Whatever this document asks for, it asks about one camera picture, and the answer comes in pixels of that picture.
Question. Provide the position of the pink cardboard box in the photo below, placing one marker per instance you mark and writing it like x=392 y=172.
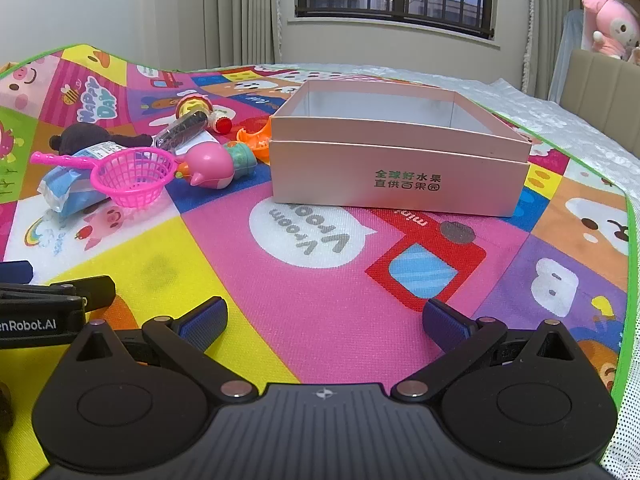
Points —
x=400 y=160

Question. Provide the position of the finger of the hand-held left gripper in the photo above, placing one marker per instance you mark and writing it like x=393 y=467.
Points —
x=15 y=271
x=90 y=292

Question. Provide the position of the orange plastic toy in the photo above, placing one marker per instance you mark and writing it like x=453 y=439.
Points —
x=250 y=137

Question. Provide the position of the black plush toy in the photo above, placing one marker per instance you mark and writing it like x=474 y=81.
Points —
x=85 y=137

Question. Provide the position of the pale blue cloth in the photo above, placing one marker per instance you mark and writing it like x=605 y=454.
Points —
x=567 y=55

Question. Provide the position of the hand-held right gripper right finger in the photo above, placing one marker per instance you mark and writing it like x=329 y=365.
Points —
x=447 y=325

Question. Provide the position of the pink plush doll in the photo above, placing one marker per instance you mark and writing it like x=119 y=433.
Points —
x=612 y=25

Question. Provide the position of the colourful cartoon play mat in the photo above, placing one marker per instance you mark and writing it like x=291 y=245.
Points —
x=300 y=285

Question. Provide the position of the black framed window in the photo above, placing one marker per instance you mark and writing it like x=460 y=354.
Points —
x=400 y=5

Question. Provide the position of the small red toy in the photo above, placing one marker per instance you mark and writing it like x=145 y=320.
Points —
x=223 y=124

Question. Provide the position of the white sheer curtain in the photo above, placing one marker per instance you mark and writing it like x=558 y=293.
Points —
x=526 y=35

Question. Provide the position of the pink toy strainer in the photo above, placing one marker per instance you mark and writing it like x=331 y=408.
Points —
x=131 y=199

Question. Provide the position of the pink pig toy figure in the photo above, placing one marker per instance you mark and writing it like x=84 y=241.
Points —
x=210 y=162

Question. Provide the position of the grey curtain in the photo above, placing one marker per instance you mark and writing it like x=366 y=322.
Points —
x=240 y=10

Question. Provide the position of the black patterned clear packet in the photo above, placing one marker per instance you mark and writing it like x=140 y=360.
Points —
x=182 y=127

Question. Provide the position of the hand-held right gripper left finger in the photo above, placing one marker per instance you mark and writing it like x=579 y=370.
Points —
x=205 y=322

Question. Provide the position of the blue tissue pack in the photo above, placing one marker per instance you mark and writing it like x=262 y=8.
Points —
x=65 y=185

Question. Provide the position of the teal toy figure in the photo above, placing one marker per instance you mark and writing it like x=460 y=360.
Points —
x=244 y=160

